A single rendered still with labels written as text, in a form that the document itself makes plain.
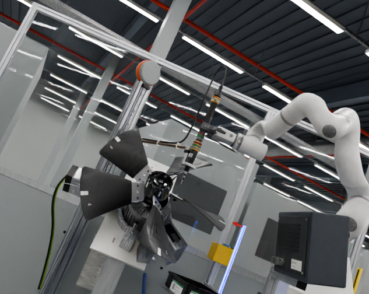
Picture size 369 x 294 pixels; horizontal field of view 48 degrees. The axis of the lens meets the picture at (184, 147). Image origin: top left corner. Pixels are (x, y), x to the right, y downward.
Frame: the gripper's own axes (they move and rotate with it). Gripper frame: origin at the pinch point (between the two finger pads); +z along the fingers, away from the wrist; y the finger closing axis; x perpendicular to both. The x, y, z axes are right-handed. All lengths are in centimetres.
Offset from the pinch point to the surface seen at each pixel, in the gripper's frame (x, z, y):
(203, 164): -14.5, -7.5, 12.8
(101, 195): -49, 30, -11
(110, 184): -43, 29, -10
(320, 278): -47, -36, -83
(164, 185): -33.7, 7.1, -6.3
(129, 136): -16.8, 31.8, 11.1
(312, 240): -39, -31, -83
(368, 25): 447, -254, 492
